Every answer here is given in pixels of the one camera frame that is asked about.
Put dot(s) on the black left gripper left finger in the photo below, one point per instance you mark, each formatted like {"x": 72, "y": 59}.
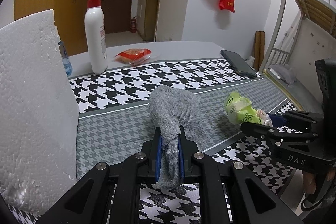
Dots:
{"x": 150, "y": 170}

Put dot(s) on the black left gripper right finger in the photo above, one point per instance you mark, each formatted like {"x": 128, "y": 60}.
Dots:
{"x": 188, "y": 170}

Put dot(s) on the grey sock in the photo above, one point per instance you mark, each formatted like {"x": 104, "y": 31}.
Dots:
{"x": 172, "y": 108}

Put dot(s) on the right hand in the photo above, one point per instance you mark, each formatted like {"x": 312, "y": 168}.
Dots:
{"x": 308, "y": 181}

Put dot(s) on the houndstooth table cloth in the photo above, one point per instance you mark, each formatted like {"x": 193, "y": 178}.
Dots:
{"x": 120, "y": 109}

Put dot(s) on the green snack wrapper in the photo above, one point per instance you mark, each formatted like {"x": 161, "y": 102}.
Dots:
{"x": 239, "y": 109}

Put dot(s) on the black smartphone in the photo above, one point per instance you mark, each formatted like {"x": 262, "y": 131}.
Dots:
{"x": 239, "y": 64}

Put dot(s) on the red snack packet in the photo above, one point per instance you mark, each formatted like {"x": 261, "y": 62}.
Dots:
{"x": 134, "y": 56}

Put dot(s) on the white pump lotion bottle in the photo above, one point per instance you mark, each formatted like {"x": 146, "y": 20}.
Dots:
{"x": 95, "y": 36}

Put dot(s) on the white styrofoam box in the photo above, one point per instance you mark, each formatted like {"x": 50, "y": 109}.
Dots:
{"x": 39, "y": 116}

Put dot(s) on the small clear spray bottle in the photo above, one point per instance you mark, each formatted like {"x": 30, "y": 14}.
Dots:
{"x": 65, "y": 58}

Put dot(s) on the red fire extinguisher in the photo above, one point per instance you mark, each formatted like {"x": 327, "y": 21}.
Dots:
{"x": 133, "y": 24}

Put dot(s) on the metal bunk bed frame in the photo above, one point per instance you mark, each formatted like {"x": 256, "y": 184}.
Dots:
{"x": 285, "y": 24}

